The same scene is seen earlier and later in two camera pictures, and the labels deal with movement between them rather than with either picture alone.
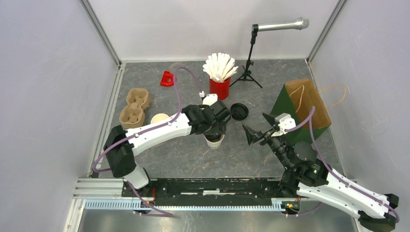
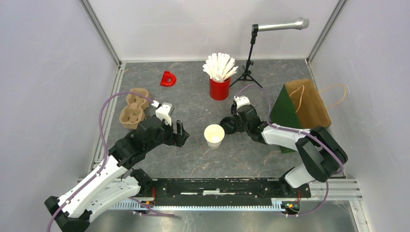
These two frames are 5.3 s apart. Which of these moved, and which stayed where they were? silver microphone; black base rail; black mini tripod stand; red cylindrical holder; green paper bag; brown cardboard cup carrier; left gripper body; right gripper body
Moved: left gripper body; right gripper body
Stayed: brown cardboard cup carrier; green paper bag; red cylindrical holder; black base rail; silver microphone; black mini tripod stand
